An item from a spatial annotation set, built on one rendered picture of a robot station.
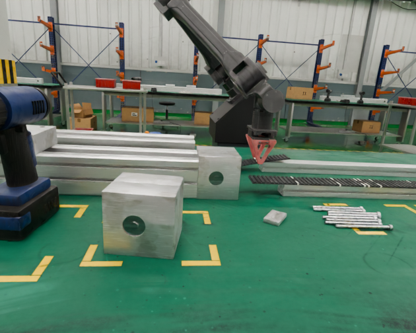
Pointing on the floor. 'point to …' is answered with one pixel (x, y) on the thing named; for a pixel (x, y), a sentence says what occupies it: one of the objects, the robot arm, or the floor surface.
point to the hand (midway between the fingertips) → (258, 158)
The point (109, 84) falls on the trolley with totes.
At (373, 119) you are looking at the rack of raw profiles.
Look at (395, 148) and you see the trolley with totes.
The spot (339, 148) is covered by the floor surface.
